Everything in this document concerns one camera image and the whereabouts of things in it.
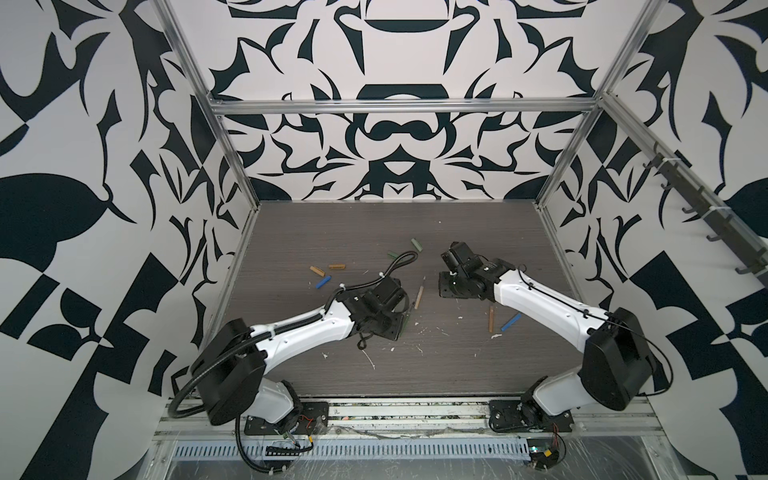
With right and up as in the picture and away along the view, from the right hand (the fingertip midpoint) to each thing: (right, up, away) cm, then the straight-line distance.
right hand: (444, 285), depth 86 cm
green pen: (-12, -7, -12) cm, 18 cm away
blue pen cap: (-37, -1, +13) cm, 39 cm away
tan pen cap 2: (-40, +2, +16) cm, 43 cm away
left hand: (-13, -9, -4) cm, 16 cm away
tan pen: (-6, -4, +10) cm, 12 cm away
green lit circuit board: (+20, -37, -15) cm, 45 cm away
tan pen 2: (+15, -11, +4) cm, 19 cm away
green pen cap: (-5, +11, +22) cm, 25 cm away
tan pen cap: (-33, +4, +16) cm, 37 cm away
